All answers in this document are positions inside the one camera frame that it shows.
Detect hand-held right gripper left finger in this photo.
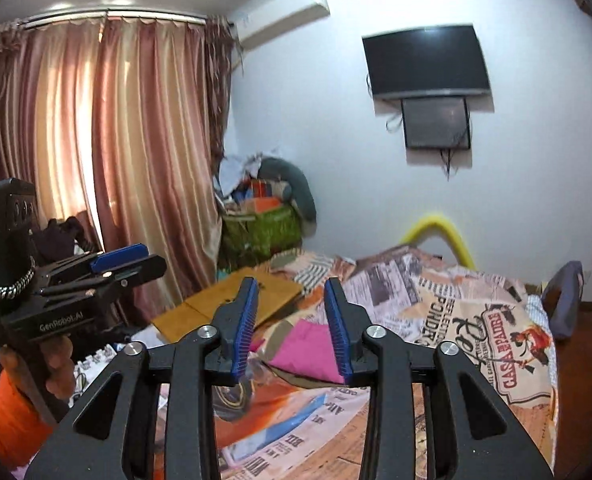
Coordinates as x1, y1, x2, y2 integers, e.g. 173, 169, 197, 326
26, 276, 260, 480

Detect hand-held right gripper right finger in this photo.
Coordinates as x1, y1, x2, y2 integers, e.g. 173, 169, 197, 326
323, 277, 554, 480

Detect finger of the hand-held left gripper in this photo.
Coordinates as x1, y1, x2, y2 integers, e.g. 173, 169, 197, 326
38, 255, 168, 300
38, 243, 149, 281

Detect pink pants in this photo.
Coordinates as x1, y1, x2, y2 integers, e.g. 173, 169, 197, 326
266, 319, 344, 386

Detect person's left hand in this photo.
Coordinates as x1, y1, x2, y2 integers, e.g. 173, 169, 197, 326
43, 335, 77, 402

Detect dark clothes pile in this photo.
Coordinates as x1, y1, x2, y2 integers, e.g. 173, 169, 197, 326
38, 212, 102, 261

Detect green patterned bag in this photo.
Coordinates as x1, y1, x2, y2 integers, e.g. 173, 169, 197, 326
220, 205, 304, 271

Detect printed blanket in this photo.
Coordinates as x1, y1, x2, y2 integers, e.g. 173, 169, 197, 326
156, 245, 559, 480

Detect pink striped curtain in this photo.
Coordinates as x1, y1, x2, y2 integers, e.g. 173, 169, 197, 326
0, 10, 238, 311

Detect orange box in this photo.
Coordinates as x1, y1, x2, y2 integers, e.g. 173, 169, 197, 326
248, 195, 284, 216

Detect white crumpled wrapping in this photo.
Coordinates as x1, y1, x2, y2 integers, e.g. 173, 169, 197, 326
216, 147, 279, 201

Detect grey pillow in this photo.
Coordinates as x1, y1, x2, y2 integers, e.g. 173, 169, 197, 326
258, 157, 318, 236

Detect yellow foam tube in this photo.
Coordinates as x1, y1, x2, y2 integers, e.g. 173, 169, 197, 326
398, 212, 477, 271

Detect blue-grey bag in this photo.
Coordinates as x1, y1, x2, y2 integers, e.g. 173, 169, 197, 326
541, 260, 584, 343

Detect curtain rod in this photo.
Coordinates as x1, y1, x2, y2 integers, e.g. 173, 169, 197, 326
23, 6, 237, 28

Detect white air conditioner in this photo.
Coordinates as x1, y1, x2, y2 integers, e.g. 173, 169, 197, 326
233, 0, 331, 51

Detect black dangling cable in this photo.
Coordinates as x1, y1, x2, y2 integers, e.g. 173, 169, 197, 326
438, 147, 461, 182

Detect black framed wall panel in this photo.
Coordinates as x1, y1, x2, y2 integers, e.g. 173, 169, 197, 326
400, 95, 472, 151

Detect black wall television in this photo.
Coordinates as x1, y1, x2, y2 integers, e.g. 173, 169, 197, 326
362, 24, 492, 101

